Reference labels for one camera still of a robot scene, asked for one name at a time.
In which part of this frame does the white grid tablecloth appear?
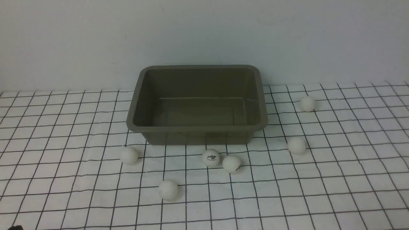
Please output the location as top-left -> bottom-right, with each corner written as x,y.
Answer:
0,82 -> 409,230

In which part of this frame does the white ball red logo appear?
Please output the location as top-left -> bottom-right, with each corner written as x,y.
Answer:
201,149 -> 221,167

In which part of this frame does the white ball black print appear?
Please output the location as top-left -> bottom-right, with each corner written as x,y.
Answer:
222,155 -> 241,174

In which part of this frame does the olive plastic bin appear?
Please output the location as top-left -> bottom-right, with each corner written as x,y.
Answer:
127,65 -> 268,145

